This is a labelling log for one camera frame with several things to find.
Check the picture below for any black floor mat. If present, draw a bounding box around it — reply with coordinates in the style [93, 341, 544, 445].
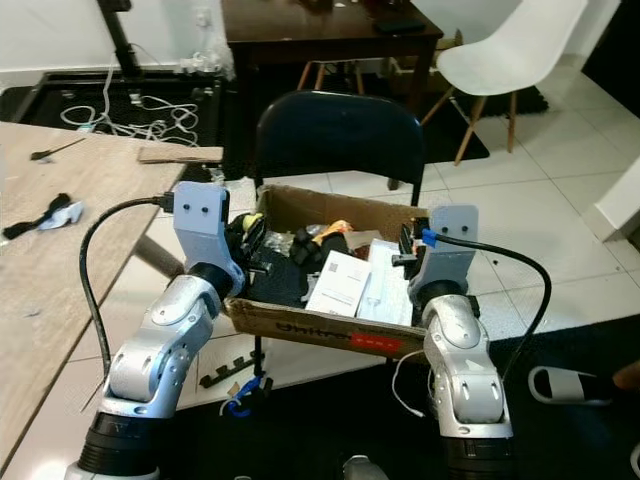
[0, 72, 233, 147]

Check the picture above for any person's foot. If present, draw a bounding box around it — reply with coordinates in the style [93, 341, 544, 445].
[610, 361, 640, 393]

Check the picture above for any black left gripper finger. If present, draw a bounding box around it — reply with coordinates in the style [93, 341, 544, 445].
[288, 228, 319, 273]

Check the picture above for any black phone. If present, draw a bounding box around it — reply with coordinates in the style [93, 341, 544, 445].
[374, 19, 430, 38]

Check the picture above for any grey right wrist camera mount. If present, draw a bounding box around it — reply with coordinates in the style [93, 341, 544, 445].
[410, 203, 480, 301]

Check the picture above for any orange trash piece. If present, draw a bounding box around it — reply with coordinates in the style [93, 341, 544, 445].
[320, 221, 357, 243]

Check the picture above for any thin white floor cable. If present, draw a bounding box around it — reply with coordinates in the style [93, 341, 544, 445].
[390, 349, 427, 417]

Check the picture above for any white tangled cable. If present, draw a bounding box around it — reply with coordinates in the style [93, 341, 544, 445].
[60, 68, 203, 143]

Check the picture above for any white and black slipper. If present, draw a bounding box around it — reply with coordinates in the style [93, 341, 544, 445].
[527, 365, 613, 407]

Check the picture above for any thin black cable tie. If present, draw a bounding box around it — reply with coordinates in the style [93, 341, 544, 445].
[31, 137, 90, 162]

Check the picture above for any white carton with code print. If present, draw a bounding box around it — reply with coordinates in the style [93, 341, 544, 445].
[304, 250, 372, 317]

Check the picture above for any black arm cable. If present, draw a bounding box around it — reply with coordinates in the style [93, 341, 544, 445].
[79, 195, 177, 383]
[424, 230, 554, 383]

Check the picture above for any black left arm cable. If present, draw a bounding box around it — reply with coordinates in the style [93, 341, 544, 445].
[79, 195, 177, 383]

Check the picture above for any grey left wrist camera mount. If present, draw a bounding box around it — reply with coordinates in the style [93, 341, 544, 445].
[171, 181, 247, 293]

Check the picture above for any white face mask pack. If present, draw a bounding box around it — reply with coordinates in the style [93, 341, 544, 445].
[358, 239, 417, 327]

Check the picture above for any black stand pole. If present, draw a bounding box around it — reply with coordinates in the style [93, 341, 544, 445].
[98, 0, 143, 77]

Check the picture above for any white cabinet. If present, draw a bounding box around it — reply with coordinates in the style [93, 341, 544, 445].
[591, 164, 640, 243]

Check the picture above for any black toothed plastic strip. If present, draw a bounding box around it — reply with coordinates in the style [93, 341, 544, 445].
[199, 358, 263, 390]

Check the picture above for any blue clip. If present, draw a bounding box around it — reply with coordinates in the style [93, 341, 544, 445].
[226, 377, 267, 418]

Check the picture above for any dark blue office chair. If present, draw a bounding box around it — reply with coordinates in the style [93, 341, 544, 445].
[254, 91, 427, 213]

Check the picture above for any flat wooden board piece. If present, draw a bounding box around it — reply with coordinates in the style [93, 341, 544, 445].
[137, 145, 225, 165]

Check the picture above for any black plastic trash piece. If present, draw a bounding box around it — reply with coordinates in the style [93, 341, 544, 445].
[315, 232, 346, 276]

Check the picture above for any brown cardboard box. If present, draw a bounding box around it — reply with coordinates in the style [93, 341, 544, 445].
[225, 184, 433, 359]

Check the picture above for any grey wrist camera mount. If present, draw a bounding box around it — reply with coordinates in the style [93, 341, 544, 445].
[410, 203, 480, 301]
[171, 181, 247, 293]

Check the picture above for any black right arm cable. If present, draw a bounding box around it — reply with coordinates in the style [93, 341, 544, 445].
[424, 230, 554, 383]

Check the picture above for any white chair with wooden legs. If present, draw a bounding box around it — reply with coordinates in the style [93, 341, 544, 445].
[420, 0, 590, 167]

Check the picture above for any black floor rug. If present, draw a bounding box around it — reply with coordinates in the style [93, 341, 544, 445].
[160, 318, 640, 480]

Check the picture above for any dark brown wooden table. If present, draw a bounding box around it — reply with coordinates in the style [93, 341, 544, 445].
[220, 0, 447, 103]

